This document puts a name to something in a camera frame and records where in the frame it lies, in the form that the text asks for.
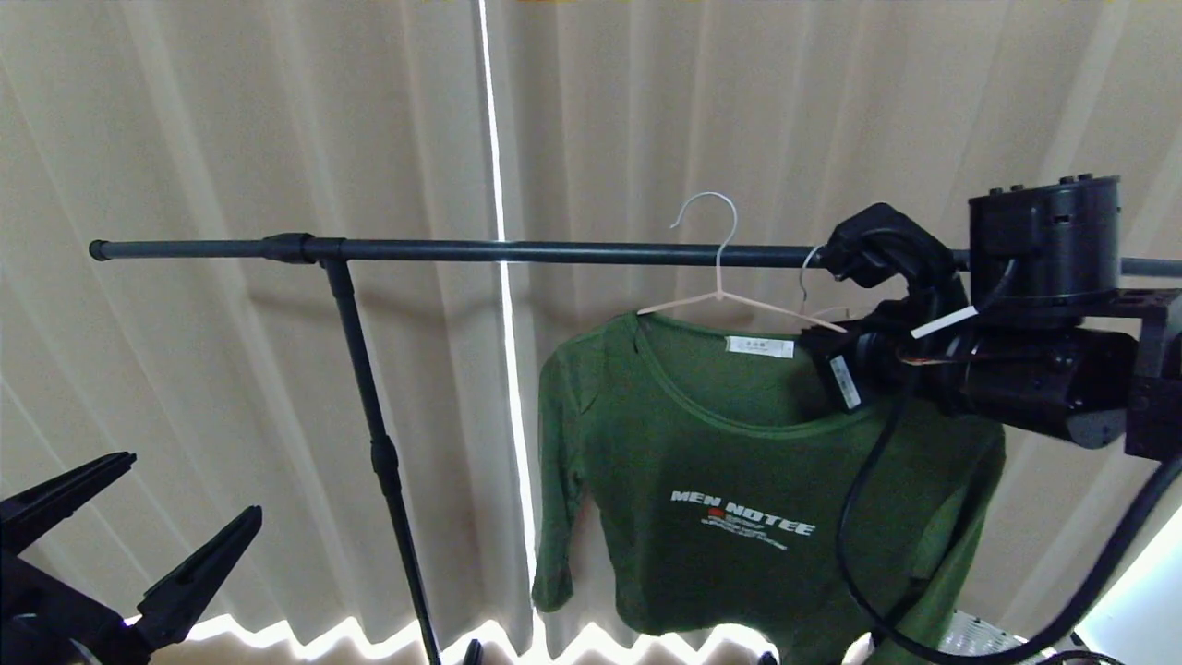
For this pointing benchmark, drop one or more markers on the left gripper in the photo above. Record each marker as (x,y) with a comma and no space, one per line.
(46,628)

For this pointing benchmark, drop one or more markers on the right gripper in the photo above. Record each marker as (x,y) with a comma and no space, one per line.
(1016,379)

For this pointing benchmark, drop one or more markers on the green printed shirt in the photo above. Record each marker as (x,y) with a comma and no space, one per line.
(739,443)

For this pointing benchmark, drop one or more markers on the pink clothes hanger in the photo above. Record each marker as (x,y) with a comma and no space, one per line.
(719,272)
(802,282)

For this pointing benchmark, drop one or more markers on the white laundry basket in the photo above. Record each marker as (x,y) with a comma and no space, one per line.
(988,637)

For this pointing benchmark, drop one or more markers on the black clothes rack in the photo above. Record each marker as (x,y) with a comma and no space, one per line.
(462,250)

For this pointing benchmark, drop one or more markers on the beige curtain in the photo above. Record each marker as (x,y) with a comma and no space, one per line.
(231,120)

